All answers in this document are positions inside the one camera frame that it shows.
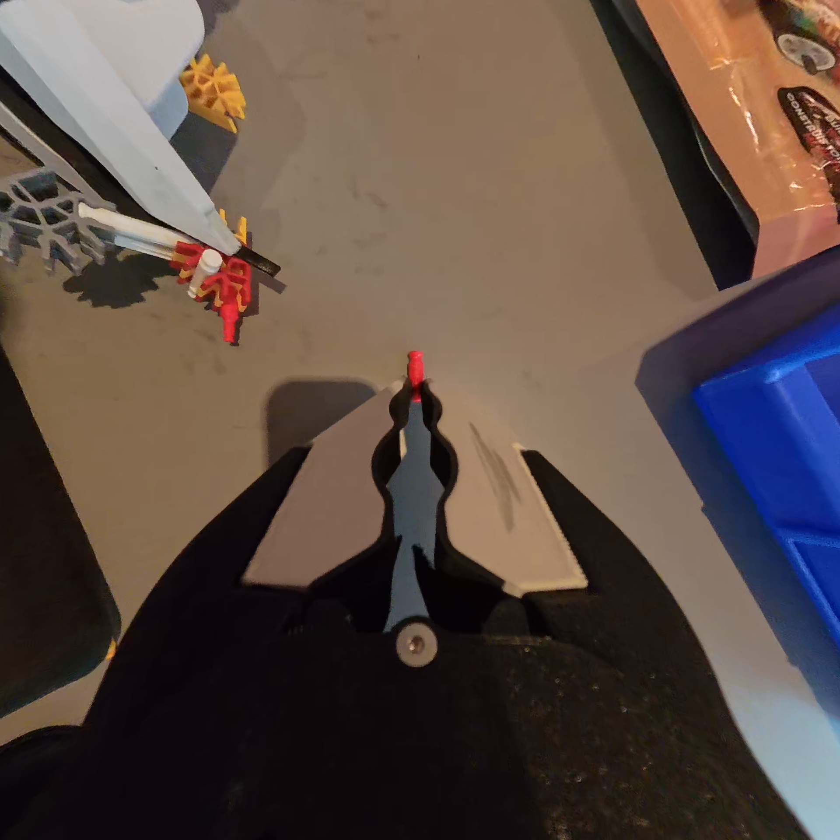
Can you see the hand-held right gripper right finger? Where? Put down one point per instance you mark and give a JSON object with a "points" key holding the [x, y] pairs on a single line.
{"points": [[505, 525]]}

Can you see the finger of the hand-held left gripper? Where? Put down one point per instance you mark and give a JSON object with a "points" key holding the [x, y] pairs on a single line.
{"points": [[26, 131], [118, 131]]}

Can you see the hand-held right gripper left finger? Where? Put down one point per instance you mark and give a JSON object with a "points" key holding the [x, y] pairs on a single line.
{"points": [[321, 512]]}

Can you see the small toy building assembly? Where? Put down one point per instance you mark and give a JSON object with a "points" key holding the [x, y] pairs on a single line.
{"points": [[52, 223]]}

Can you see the short red rod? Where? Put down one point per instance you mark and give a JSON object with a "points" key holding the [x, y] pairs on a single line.
{"points": [[415, 367]]}

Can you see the blue plastic bin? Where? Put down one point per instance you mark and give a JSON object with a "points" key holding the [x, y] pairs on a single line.
{"points": [[774, 426]]}

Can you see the yellow fan connector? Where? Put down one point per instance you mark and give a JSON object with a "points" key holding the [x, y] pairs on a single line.
{"points": [[213, 88]]}

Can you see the black perforated pad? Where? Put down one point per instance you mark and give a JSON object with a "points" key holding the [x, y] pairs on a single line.
{"points": [[46, 558]]}

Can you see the orange printed packet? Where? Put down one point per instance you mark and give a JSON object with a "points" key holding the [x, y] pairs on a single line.
{"points": [[722, 131]]}

